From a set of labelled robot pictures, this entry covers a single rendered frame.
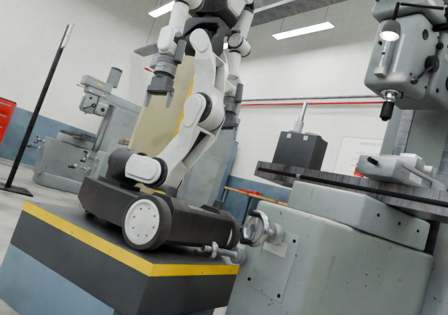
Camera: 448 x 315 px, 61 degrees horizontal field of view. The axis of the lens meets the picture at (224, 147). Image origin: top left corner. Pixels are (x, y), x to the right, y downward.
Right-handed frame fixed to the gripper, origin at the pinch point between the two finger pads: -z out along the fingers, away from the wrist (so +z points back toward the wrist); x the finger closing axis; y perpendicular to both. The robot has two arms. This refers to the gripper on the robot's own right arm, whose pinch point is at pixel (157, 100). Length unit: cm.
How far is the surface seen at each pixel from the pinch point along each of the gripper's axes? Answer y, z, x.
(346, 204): 22, -29, 75
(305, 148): 61, 1, 47
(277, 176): 56, -15, 37
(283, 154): 64, -2, 35
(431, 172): 40, -10, 101
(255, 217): 2, -40, 50
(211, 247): 3, -52, 35
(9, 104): 166, 56, -354
